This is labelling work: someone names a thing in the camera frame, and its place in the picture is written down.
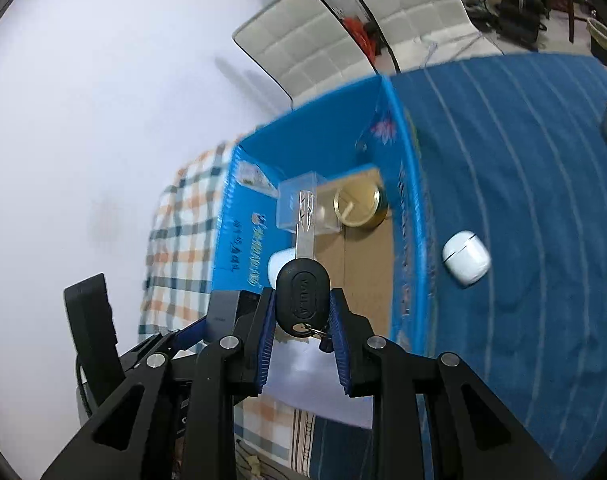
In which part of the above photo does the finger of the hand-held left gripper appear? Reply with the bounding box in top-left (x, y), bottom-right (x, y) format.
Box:
top-left (120, 316), bottom-right (212, 367)
top-left (64, 274), bottom-right (126, 407)

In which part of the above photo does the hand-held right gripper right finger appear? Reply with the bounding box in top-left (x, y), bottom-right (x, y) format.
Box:
top-left (328, 288), bottom-right (564, 480)

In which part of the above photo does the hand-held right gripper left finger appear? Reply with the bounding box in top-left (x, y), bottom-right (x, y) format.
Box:
top-left (41, 287), bottom-right (277, 480)

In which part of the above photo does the black key bunch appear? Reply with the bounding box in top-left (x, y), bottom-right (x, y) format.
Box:
top-left (276, 190), bottom-right (335, 354)

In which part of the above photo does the clear plastic box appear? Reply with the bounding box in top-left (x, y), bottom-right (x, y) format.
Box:
top-left (278, 172), bottom-right (342, 234)

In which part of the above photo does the round gold tin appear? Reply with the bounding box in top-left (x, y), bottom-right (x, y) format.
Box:
top-left (333, 182), bottom-right (387, 229)

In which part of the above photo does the blue cardboard box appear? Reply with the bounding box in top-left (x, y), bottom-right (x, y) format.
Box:
top-left (211, 75), bottom-right (434, 356)

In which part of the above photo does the orange plaid cloth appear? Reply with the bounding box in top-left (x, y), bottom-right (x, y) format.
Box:
top-left (136, 135), bottom-right (315, 480)

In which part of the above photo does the white earbud case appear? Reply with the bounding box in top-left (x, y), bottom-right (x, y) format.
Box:
top-left (442, 230), bottom-right (492, 289)

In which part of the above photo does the blue striped tablecloth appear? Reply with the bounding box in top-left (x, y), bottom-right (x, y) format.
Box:
top-left (303, 52), bottom-right (607, 480)

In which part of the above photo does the red plastic bag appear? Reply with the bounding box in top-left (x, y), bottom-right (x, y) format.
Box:
top-left (345, 15), bottom-right (379, 56)

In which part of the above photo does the black weight bench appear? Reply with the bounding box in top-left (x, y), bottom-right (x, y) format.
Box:
top-left (498, 0), bottom-right (547, 51)

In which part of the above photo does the dark waste bin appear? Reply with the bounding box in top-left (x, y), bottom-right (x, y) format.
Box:
top-left (585, 17), bottom-right (607, 67)

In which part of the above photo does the brown wooden chair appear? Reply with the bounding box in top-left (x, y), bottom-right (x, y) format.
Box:
top-left (543, 0), bottom-right (597, 44)

